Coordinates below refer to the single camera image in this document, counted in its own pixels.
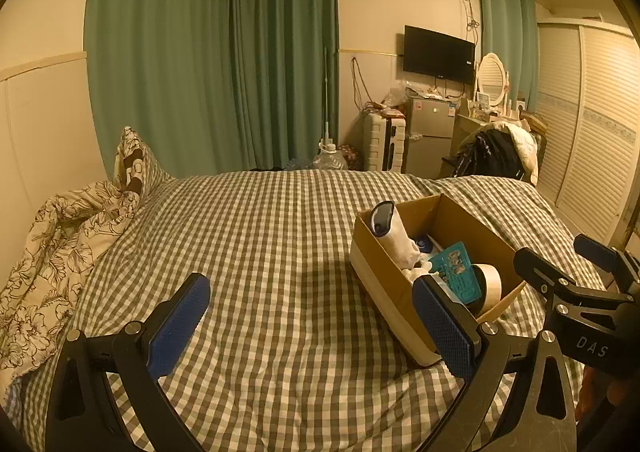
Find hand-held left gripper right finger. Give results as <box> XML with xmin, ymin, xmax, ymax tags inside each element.
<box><xmin>411</xmin><ymin>275</ymin><xmax>576</xmax><ymax>452</ymax></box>

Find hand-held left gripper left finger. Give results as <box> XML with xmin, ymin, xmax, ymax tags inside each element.
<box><xmin>45</xmin><ymin>273</ymin><xmax>211</xmax><ymax>452</ymax></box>

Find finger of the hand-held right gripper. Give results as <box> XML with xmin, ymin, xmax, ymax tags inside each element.
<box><xmin>573</xmin><ymin>233</ymin><xmax>640</xmax><ymax>293</ymax></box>
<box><xmin>514</xmin><ymin>246</ymin><xmax>608</xmax><ymax>305</ymax></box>

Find small blue printed packet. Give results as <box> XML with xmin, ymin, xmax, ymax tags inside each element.
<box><xmin>429</xmin><ymin>241</ymin><xmax>483</xmax><ymax>305</ymax></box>

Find beige tape roll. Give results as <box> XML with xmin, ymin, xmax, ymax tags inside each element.
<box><xmin>467</xmin><ymin>263</ymin><xmax>502</xmax><ymax>323</ymax></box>

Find cardboard box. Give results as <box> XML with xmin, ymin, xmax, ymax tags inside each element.
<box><xmin>349</xmin><ymin>193</ymin><xmax>528</xmax><ymax>367</ymax></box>

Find white sock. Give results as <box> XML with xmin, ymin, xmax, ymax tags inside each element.
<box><xmin>369</xmin><ymin>201</ymin><xmax>433</xmax><ymax>283</ymax></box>

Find white padded garment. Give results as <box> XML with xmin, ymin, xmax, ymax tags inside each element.
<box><xmin>492</xmin><ymin>122</ymin><xmax>540</xmax><ymax>185</ymax></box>

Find white louvred wardrobe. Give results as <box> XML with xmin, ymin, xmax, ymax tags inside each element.
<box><xmin>535</xmin><ymin>18</ymin><xmax>640</xmax><ymax>253</ymax></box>

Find brown wooden chair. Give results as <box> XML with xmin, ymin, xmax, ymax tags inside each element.
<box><xmin>520</xmin><ymin>112</ymin><xmax>548</xmax><ymax>143</ymax></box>

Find checkered bed sheet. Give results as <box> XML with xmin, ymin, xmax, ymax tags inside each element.
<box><xmin>15</xmin><ymin>169</ymin><xmax>621</xmax><ymax>452</ymax></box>

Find floral quilt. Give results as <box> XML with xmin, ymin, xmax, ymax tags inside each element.
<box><xmin>0</xmin><ymin>179</ymin><xmax>141</xmax><ymax>383</ymax></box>

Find white dressing table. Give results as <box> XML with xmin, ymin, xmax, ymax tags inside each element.
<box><xmin>452</xmin><ymin>112</ymin><xmax>493</xmax><ymax>158</ymax></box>

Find small silver fridge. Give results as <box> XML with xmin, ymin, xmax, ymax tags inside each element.
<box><xmin>402</xmin><ymin>95</ymin><xmax>458</xmax><ymax>178</ymax></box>

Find floral pillow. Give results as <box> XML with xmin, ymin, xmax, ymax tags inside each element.
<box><xmin>114</xmin><ymin>126</ymin><xmax>173</xmax><ymax>193</ymax></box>

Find dark patterned bag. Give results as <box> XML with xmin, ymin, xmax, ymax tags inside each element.
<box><xmin>340</xmin><ymin>145</ymin><xmax>364</xmax><ymax>171</ymax></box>

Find oval white mirror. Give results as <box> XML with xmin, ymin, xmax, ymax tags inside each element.
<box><xmin>474</xmin><ymin>52</ymin><xmax>511</xmax><ymax>108</ymax></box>

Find white ribbed suitcase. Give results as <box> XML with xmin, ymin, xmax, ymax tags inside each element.
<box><xmin>362</xmin><ymin>111</ymin><xmax>407</xmax><ymax>173</ymax></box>

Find large clear water bottle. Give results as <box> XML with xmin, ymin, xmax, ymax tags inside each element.
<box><xmin>312</xmin><ymin>142</ymin><xmax>349</xmax><ymax>172</ymax></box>

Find clear plastic bag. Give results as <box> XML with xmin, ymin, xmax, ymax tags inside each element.
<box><xmin>382</xmin><ymin>80</ymin><xmax>416</xmax><ymax>108</ymax></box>

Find narrow green curtain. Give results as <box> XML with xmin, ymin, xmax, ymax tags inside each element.
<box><xmin>475</xmin><ymin>0</ymin><xmax>541</xmax><ymax>113</ymax></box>

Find green curtain panel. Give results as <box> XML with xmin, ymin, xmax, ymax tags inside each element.
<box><xmin>227</xmin><ymin>0</ymin><xmax>341</xmax><ymax>173</ymax></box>
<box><xmin>82</xmin><ymin>0</ymin><xmax>241</xmax><ymax>183</ymax></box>

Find black wall television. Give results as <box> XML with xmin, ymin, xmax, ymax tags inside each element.
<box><xmin>402</xmin><ymin>25</ymin><xmax>476</xmax><ymax>84</ymax></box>

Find hanging wall cables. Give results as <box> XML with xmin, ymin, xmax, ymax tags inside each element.
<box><xmin>350</xmin><ymin>57</ymin><xmax>373</xmax><ymax>108</ymax></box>

